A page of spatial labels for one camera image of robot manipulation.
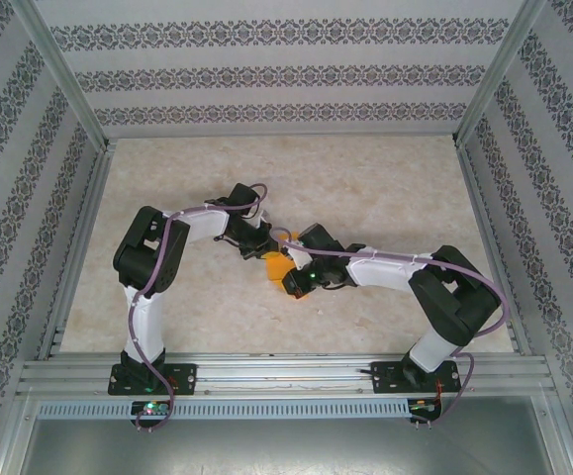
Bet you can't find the aluminium mounting rail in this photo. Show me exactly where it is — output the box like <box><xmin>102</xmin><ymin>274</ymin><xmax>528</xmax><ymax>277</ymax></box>
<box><xmin>18</xmin><ymin>352</ymin><xmax>550</xmax><ymax>397</ymax></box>

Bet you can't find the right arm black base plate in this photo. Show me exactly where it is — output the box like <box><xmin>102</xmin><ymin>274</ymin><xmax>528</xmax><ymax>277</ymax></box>
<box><xmin>372</xmin><ymin>359</ymin><xmax>463</xmax><ymax>396</ymax></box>

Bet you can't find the aluminium frame beam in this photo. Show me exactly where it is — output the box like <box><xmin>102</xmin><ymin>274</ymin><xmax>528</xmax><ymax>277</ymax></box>
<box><xmin>532</xmin><ymin>394</ymin><xmax>573</xmax><ymax>475</ymax></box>
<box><xmin>0</xmin><ymin>389</ymin><xmax>38</xmax><ymax>475</ymax></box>

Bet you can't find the grey metal sheet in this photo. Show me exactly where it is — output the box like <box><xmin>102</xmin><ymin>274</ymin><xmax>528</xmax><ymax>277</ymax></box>
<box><xmin>18</xmin><ymin>395</ymin><xmax>572</xmax><ymax>475</ymax></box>

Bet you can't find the aluminium side rail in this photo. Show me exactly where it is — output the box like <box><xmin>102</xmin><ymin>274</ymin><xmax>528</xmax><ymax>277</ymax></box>
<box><xmin>455</xmin><ymin>142</ymin><xmax>534</xmax><ymax>355</ymax></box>
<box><xmin>38</xmin><ymin>141</ymin><xmax>118</xmax><ymax>360</ymax></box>

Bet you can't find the aluminium frame post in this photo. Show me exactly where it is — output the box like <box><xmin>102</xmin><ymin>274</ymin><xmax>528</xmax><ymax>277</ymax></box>
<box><xmin>7</xmin><ymin>0</ymin><xmax>119</xmax><ymax>152</ymax></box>
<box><xmin>452</xmin><ymin>0</ymin><xmax>548</xmax><ymax>147</ymax></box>

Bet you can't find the aluminium back rail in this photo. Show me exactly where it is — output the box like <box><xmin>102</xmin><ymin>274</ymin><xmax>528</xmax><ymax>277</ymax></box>
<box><xmin>105</xmin><ymin>129</ymin><xmax>458</xmax><ymax>142</ymax></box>

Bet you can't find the grey slotted cable duct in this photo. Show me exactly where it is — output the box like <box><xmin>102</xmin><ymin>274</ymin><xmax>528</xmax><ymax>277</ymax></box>
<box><xmin>36</xmin><ymin>399</ymin><xmax>412</xmax><ymax>421</ymax></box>

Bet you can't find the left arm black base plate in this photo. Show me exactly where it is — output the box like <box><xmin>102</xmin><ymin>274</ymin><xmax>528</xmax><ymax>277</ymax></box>
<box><xmin>108</xmin><ymin>363</ymin><xmax>198</xmax><ymax>397</ymax></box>

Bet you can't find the orange paper sheet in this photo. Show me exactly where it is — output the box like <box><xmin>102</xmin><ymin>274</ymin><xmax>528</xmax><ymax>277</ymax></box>
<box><xmin>263</xmin><ymin>231</ymin><xmax>313</xmax><ymax>303</ymax></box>

